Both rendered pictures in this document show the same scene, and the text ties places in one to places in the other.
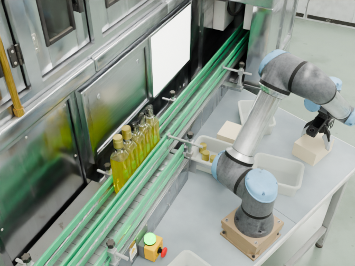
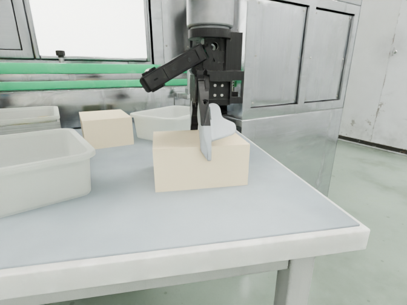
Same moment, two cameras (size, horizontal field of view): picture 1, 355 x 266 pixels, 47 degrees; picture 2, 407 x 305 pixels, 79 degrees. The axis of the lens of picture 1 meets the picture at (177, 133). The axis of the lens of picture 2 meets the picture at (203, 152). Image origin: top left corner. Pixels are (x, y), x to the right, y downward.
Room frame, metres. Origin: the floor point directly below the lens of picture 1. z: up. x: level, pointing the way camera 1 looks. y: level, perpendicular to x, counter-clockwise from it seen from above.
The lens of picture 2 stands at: (1.12, -0.90, 0.94)
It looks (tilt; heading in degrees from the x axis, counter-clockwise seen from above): 18 degrees down; 33
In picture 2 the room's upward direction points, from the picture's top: straight up
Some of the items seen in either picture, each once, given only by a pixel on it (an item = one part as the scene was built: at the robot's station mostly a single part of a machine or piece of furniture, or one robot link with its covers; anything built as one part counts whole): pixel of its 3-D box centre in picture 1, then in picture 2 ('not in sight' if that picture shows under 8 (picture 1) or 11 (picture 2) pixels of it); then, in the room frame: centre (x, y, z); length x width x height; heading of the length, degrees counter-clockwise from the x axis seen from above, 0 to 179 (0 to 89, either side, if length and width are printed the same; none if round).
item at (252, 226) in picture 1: (255, 213); not in sight; (0.99, -0.29, 0.89); 0.15 x 0.15 x 0.10
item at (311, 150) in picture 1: (313, 146); (197, 156); (1.48, -0.65, 0.79); 0.16 x 0.12 x 0.07; 133
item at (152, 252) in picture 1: (151, 247); not in sight; (0.91, 0.10, 0.79); 0.07 x 0.07 x 0.07; 64
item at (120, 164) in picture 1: (121, 171); not in sight; (1.11, 0.21, 0.99); 0.06 x 0.06 x 0.21; 64
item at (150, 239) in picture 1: (149, 238); not in sight; (0.91, 0.10, 0.84); 0.05 x 0.05 x 0.03
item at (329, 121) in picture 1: (323, 118); (213, 69); (1.50, -0.68, 0.94); 0.09 x 0.08 x 0.12; 133
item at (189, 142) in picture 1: (185, 142); not in sight; (1.33, -0.03, 0.95); 0.17 x 0.03 x 0.12; 64
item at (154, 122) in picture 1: (151, 136); not in sight; (1.32, 0.11, 0.99); 0.06 x 0.06 x 0.21; 64
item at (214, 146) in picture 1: (214, 158); (23, 129); (1.38, -0.17, 0.80); 0.22 x 0.17 x 0.09; 64
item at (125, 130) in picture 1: (126, 132); not in sight; (1.16, 0.19, 1.14); 0.04 x 0.04 x 0.04
